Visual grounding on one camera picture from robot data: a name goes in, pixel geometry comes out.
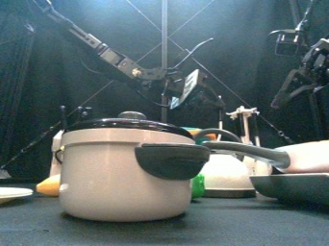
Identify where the teal toy piece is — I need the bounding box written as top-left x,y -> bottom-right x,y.
179,126 -> 203,133

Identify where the orange toy food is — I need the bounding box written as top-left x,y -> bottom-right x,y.
187,128 -> 218,142

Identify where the white utensil stand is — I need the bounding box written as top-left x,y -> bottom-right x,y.
224,106 -> 274,176

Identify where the black hanging utensil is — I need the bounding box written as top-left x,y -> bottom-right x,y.
248,112 -> 259,146

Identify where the black pot lid with knob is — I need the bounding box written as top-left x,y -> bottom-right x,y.
62,111 -> 195,140

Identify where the black knobbed piece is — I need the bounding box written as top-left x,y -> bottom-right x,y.
76,106 -> 93,122

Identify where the green toy food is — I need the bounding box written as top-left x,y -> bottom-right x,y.
190,172 -> 207,200

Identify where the black upright rod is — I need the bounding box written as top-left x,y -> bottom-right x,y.
58,105 -> 68,131

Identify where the grey frying pan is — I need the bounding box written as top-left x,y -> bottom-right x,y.
248,172 -> 329,207

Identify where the white rack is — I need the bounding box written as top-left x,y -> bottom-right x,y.
49,129 -> 65,178

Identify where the yellow toy food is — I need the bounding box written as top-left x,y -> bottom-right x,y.
34,173 -> 61,198

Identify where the white plate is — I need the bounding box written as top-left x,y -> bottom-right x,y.
0,186 -> 34,205

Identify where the black frame post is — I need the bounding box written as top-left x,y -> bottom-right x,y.
307,90 -> 325,139

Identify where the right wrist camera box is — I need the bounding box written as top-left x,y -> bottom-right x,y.
268,29 -> 302,58

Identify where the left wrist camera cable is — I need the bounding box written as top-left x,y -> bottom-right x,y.
168,37 -> 214,71

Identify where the vertical metal frame pole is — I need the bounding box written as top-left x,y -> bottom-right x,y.
160,0 -> 169,123

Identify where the white saucepan with grey handle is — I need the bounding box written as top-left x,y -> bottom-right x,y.
200,139 -> 329,175

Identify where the white kettle with grey handle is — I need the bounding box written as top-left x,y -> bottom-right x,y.
192,127 -> 258,199

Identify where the white pot with grey handle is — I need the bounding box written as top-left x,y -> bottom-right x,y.
56,128 -> 211,224

